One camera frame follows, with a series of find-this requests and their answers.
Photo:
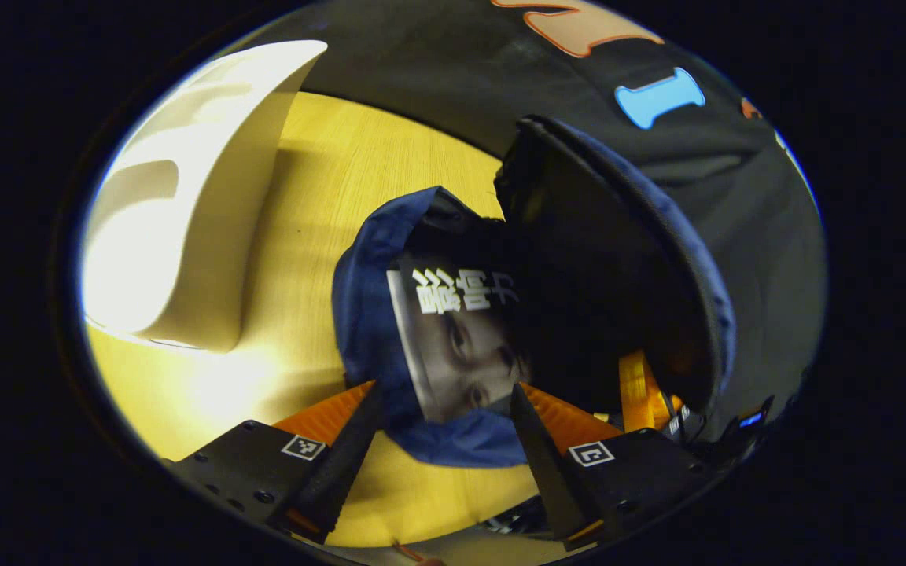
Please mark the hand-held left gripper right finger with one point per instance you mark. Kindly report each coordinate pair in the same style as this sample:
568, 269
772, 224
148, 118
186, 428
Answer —
543, 472

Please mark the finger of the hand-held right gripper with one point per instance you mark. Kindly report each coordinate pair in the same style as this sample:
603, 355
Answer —
638, 393

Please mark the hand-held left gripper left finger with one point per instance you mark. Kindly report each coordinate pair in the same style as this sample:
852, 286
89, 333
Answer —
351, 456

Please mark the blue schoolbag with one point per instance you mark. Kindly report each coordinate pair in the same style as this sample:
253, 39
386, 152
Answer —
366, 314

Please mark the black book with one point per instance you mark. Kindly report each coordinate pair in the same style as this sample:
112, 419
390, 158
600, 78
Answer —
453, 354

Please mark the white plastic bookshelf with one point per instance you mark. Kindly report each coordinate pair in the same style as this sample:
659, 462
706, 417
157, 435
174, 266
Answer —
185, 196

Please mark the black backdrop cloth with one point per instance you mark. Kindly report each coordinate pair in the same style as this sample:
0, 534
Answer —
437, 79

